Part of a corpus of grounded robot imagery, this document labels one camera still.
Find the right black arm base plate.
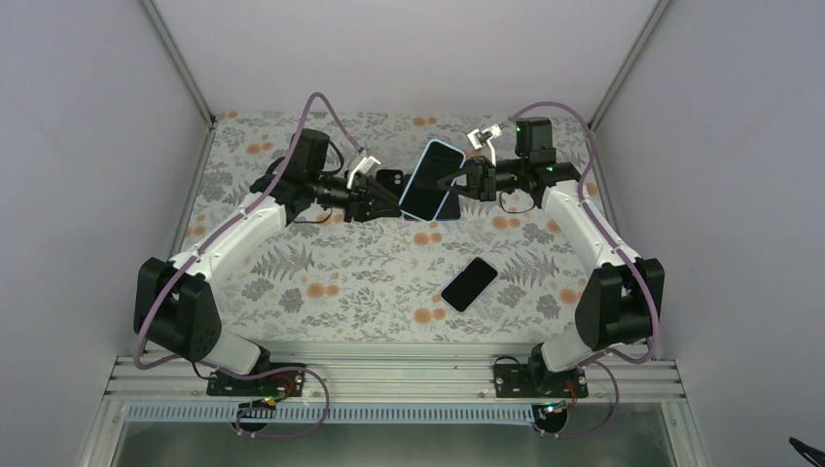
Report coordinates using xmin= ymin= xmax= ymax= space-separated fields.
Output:
xmin=492 ymin=356 xmax=589 ymax=399

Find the purple cable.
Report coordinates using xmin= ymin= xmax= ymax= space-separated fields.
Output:
xmin=497 ymin=100 xmax=662 ymax=440
xmin=131 ymin=92 xmax=366 ymax=440

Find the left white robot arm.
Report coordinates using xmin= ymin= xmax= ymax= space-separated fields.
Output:
xmin=132 ymin=128 xmax=401 ymax=394

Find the left aluminium frame post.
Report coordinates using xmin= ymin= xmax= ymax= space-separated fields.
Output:
xmin=138 ymin=0 xmax=216 ymax=128

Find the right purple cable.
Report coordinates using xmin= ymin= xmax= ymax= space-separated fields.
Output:
xmin=497 ymin=100 xmax=662 ymax=440

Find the black smartphone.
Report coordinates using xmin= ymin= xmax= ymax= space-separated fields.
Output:
xmin=436 ymin=193 xmax=461 ymax=222

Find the aluminium frame post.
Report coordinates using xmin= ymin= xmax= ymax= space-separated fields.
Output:
xmin=590 ymin=0 xmax=671 ymax=130
xmin=138 ymin=0 xmax=216 ymax=128

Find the aluminium mounting rail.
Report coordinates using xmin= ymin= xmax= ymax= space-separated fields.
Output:
xmin=104 ymin=341 xmax=687 ymax=403

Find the smartphone in clear case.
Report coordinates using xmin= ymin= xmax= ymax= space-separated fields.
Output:
xmin=440 ymin=257 xmax=499 ymax=313

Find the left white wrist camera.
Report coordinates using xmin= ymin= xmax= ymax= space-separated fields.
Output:
xmin=346 ymin=149 xmax=381 ymax=190

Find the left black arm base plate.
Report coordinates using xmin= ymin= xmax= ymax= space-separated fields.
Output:
xmin=206 ymin=362 xmax=305 ymax=399

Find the right aluminium frame post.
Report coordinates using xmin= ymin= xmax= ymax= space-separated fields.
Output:
xmin=590 ymin=0 xmax=671 ymax=130

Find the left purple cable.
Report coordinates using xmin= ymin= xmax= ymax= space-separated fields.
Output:
xmin=131 ymin=92 xmax=366 ymax=440

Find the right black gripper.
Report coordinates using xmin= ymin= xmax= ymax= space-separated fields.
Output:
xmin=435 ymin=156 xmax=526 ymax=201

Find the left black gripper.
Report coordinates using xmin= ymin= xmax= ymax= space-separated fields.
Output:
xmin=307 ymin=172 xmax=400 ymax=223

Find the floral patterned table mat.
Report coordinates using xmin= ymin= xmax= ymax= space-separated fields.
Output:
xmin=184 ymin=111 xmax=590 ymax=343

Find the slotted grey cable duct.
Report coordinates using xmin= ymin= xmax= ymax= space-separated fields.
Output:
xmin=126 ymin=401 xmax=534 ymax=425

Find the black phone case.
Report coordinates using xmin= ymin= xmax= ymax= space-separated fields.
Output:
xmin=375 ymin=169 xmax=406 ymax=198

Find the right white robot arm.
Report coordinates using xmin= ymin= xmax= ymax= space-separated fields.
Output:
xmin=437 ymin=117 xmax=664 ymax=396

